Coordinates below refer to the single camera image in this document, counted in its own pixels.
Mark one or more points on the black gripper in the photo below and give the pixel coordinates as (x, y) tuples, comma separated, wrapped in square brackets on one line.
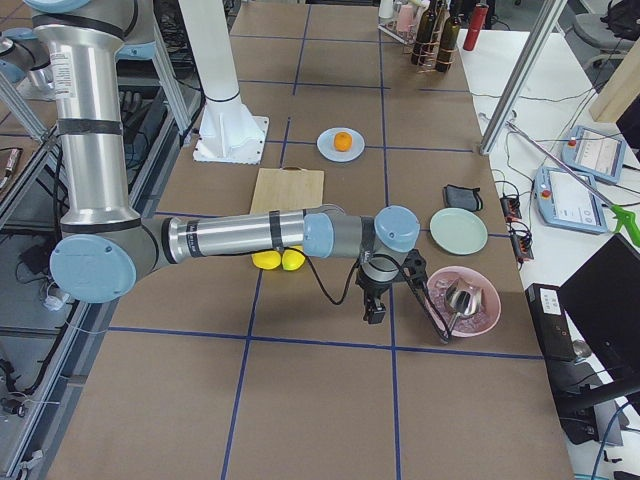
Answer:
[(370, 291)]

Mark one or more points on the orange mandarin fruit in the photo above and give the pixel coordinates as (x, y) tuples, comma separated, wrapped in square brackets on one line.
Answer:
[(342, 141)]

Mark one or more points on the light blue ceramic plate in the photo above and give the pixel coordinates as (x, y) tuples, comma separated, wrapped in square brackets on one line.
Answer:
[(325, 145)]

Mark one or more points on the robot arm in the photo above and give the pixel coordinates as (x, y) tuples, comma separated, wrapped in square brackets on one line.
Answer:
[(109, 242)]

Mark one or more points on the light green ceramic plate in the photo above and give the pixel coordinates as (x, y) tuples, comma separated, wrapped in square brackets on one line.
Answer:
[(458, 231)]

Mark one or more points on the pink bowl with ice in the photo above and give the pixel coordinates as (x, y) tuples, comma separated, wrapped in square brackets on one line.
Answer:
[(487, 314)]

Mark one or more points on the metal scoop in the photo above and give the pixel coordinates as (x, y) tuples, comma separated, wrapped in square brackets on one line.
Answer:
[(462, 301)]

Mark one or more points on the upper yellow lemon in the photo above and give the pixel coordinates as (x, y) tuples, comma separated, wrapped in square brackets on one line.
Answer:
[(292, 259)]

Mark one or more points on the yellow lemon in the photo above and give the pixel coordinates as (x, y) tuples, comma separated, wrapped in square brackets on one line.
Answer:
[(267, 260), (292, 259)]

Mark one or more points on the lower yellow lemon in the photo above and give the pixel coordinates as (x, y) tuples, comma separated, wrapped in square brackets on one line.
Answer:
[(267, 260)]

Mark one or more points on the dark grey folded cloth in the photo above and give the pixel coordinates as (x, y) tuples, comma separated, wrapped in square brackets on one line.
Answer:
[(462, 197)]

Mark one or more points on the bamboo cutting board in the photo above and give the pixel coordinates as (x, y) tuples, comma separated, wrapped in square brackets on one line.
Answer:
[(287, 190)]

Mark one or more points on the teach pendant near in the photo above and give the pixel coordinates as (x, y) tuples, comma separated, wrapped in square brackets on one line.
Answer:
[(564, 203)]

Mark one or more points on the teach pendant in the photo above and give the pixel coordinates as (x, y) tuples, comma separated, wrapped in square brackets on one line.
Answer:
[(599, 154), (564, 203)]

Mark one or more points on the black desktop computer box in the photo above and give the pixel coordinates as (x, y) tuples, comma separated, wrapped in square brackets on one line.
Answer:
[(568, 372)]

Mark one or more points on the black computer monitor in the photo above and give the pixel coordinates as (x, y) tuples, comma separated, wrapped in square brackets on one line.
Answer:
[(602, 300)]

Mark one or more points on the green tipped grabber stick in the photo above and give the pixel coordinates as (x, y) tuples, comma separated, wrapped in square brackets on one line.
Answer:
[(625, 218)]

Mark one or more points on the teach pendant far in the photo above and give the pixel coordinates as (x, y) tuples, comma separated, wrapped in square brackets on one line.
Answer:
[(599, 154)]

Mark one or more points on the dark wine bottle left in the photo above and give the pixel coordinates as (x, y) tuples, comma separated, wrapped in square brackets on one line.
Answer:
[(448, 39)]

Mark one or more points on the white cup rack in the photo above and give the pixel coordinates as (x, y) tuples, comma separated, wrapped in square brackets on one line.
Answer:
[(388, 27)]

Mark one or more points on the pink cup upper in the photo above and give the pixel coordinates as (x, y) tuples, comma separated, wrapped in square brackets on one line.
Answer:
[(405, 17)]

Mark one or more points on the white cup right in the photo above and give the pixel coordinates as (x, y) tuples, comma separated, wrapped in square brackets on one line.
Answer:
[(386, 9)]

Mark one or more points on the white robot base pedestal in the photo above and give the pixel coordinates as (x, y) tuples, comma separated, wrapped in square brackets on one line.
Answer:
[(228, 131)]

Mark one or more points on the copper wire bottle rack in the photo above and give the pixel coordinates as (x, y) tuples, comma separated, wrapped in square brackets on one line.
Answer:
[(430, 58)]

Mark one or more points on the aluminium frame post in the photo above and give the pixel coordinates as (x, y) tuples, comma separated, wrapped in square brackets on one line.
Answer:
[(538, 36)]

